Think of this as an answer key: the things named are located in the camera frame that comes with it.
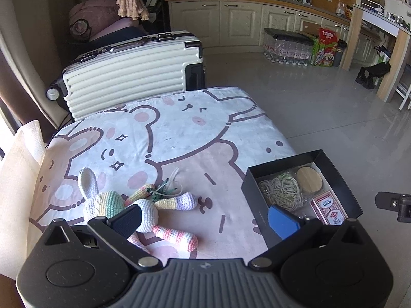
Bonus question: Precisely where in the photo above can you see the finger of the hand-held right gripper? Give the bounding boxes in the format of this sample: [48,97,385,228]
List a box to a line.
[375,191,400,211]

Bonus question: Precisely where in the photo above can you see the cream kitchen cabinets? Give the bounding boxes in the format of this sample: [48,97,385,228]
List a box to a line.
[168,0,383,64]

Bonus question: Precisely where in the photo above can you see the black step stool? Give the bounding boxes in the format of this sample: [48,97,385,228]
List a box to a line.
[354,61,392,90]

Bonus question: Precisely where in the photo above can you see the black bin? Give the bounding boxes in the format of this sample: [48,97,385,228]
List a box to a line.
[333,39,349,68]

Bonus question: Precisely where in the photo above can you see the pink plush bag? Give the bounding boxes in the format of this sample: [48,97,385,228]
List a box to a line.
[68,0,120,41]

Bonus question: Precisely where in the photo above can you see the brown curtain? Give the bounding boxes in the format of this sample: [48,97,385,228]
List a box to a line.
[0,54,43,133]

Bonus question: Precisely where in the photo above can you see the clear bag of beige cord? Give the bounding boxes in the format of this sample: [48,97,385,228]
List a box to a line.
[258,168,306,213]

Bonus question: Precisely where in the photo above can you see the red carton box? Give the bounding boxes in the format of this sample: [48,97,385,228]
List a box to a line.
[311,27,340,69]

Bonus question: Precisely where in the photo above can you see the crochet carrot keychain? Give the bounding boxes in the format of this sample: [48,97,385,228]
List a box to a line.
[123,166,184,208]

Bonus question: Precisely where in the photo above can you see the wooden bar table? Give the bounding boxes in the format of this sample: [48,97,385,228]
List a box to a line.
[342,3,411,104]

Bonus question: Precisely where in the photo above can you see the black cardboard box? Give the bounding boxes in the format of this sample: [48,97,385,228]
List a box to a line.
[240,149,364,250]

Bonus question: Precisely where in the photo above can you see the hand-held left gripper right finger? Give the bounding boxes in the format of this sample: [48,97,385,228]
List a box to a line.
[249,204,367,269]

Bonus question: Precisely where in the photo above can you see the round wooden lid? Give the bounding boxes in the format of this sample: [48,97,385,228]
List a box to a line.
[296,166,323,197]

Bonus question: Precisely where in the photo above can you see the snack packets on counter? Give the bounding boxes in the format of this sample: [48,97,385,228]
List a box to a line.
[335,0,353,19]

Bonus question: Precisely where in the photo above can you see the pink cushion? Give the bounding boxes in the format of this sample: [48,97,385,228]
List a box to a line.
[88,17,141,41]

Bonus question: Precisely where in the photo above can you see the white chair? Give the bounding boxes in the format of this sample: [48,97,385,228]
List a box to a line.
[396,80,411,110]

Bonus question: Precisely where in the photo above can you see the white ribbed suitcase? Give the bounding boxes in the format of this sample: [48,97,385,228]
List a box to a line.
[46,31,206,120]

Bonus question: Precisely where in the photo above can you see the bear printed blanket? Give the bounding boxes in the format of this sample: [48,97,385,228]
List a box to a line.
[27,86,298,261]

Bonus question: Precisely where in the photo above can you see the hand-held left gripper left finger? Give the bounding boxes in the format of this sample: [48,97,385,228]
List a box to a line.
[44,204,164,272]

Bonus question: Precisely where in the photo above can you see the red playing card box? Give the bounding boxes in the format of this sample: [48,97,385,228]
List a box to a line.
[309,189,349,226]

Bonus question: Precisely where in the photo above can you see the pastel crochet bunny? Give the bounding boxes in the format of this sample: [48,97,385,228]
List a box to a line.
[78,167,199,253]

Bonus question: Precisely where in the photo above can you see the pack of water bottles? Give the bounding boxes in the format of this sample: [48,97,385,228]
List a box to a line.
[263,27,319,67]

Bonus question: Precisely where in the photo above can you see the white foam board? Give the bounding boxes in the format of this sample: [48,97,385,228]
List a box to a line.
[0,120,48,280]

